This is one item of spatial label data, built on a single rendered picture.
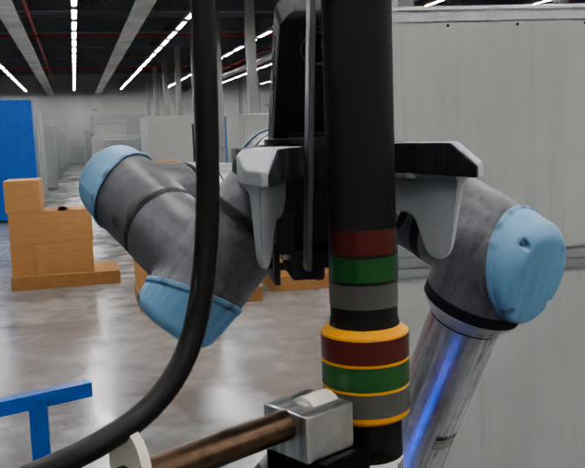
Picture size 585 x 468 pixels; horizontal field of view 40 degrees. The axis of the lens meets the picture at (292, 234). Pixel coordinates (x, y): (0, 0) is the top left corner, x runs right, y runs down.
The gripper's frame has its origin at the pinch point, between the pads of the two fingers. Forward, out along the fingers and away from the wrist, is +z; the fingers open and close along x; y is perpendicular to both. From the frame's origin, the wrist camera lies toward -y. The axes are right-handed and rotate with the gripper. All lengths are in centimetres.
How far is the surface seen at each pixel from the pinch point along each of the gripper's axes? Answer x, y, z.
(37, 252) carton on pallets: 177, 123, -901
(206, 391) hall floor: 1, 165, -479
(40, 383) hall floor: 114, 165, -524
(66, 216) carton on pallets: 144, 85, -908
